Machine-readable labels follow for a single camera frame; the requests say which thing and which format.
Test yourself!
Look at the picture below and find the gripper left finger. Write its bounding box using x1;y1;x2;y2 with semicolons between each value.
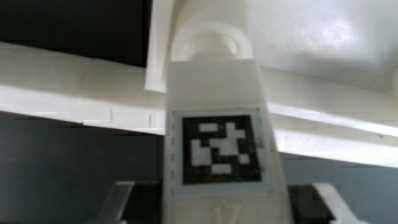
88;181;136;224

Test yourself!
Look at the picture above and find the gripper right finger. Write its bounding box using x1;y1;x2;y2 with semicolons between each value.
314;183;369;224

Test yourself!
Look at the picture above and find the white square tabletop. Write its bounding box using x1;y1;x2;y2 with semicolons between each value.
147;0;398;92

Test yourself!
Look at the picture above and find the white U-shaped obstacle fence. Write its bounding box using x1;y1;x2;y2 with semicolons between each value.
0;42;398;168

